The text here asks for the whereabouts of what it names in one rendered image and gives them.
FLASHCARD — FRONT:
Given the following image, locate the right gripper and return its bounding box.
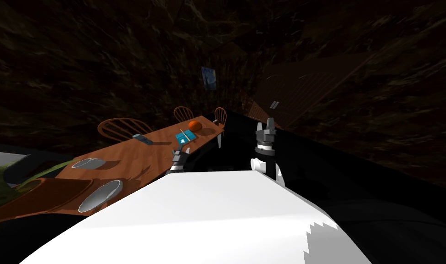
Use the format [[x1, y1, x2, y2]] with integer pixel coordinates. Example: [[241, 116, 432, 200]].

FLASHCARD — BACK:
[[256, 117, 277, 144]]

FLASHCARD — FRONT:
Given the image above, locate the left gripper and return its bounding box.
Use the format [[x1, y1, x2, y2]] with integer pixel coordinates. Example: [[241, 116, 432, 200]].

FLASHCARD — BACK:
[[171, 144, 191, 167]]

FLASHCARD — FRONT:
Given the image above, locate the blue book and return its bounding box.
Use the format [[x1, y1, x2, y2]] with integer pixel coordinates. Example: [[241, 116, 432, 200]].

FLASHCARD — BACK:
[[175, 129, 198, 146]]

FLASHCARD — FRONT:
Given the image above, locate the brown wooden chair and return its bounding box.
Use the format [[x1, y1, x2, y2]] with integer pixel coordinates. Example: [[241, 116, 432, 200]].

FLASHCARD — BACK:
[[97, 117, 154, 143], [213, 106, 228, 128], [173, 106, 195, 124]]

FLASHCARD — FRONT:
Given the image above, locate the grey-blue remote control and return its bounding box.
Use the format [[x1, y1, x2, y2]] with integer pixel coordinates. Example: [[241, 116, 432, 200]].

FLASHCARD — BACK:
[[132, 133, 154, 146]]

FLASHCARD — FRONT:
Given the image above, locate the brown wooden table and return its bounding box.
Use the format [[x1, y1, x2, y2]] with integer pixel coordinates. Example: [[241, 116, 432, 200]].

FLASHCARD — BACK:
[[0, 124, 226, 225]]

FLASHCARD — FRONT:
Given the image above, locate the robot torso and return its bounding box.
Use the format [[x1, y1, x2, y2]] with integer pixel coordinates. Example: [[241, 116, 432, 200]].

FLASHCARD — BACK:
[[19, 170, 373, 264]]

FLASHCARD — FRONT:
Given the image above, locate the deep grey bowl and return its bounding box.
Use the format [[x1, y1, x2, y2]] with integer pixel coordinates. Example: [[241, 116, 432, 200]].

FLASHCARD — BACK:
[[78, 179, 123, 214]]

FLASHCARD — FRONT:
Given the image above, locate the shallow grey bowl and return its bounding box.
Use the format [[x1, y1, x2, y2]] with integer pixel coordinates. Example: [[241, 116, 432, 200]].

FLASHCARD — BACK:
[[71, 157, 107, 171]]

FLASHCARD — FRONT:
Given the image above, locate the blue wall picture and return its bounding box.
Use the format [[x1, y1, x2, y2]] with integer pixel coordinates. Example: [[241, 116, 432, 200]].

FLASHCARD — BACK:
[[201, 66, 217, 92]]

